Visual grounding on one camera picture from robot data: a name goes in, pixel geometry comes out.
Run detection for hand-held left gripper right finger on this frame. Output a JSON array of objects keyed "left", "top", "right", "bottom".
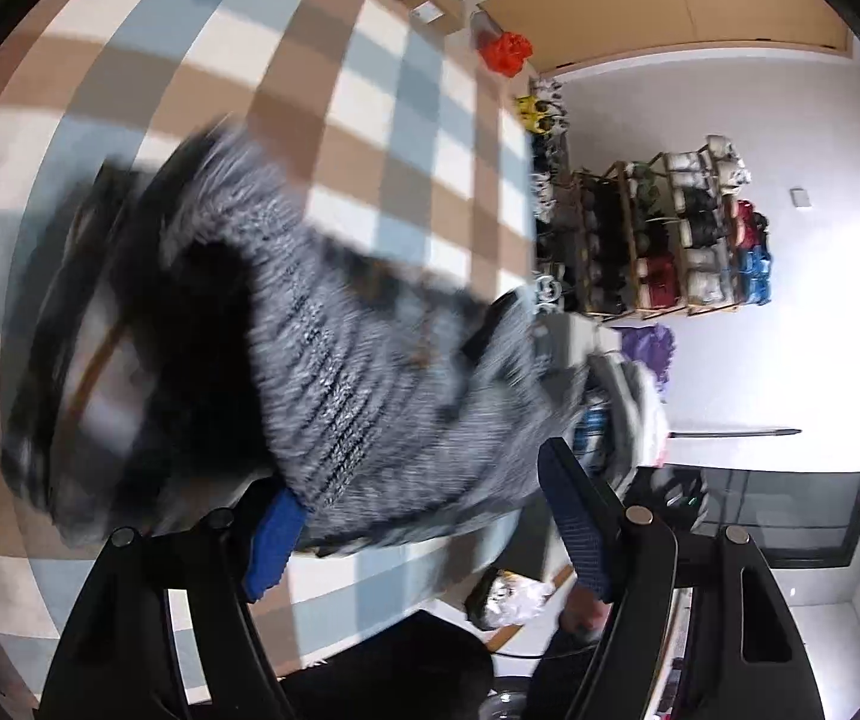
[{"left": 537, "top": 437, "right": 828, "bottom": 720}]

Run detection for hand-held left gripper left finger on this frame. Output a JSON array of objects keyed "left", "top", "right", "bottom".
[{"left": 36, "top": 484, "right": 311, "bottom": 720}]

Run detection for grey knitted sweater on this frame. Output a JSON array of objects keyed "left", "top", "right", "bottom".
[{"left": 0, "top": 116, "right": 588, "bottom": 560}]

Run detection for crumpled white plastic bag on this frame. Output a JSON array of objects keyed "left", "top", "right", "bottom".
[{"left": 466, "top": 570, "right": 560, "bottom": 632}]

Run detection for grey white cloth pile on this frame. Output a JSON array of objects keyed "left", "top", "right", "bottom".
[{"left": 535, "top": 311, "right": 667, "bottom": 496}]

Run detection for long black rod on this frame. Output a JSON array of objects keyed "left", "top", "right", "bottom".
[{"left": 666, "top": 427, "right": 803, "bottom": 440}]

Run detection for purple cloth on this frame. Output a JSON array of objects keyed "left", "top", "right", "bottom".
[{"left": 620, "top": 324, "right": 677, "bottom": 400}]

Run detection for wooden shoe rack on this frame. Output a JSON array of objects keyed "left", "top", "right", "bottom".
[{"left": 569, "top": 133, "right": 776, "bottom": 320}]

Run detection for row of shoes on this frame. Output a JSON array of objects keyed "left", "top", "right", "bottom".
[{"left": 514, "top": 75, "right": 575, "bottom": 316}]

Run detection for checked bed sheet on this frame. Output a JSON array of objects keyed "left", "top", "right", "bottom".
[{"left": 0, "top": 0, "right": 543, "bottom": 691}]

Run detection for red plastic bag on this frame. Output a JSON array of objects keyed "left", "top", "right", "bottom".
[{"left": 475, "top": 30, "right": 534, "bottom": 77}]

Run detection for wooden wardrobe door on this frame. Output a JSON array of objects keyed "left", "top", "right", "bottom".
[{"left": 475, "top": 0, "right": 855, "bottom": 72}]

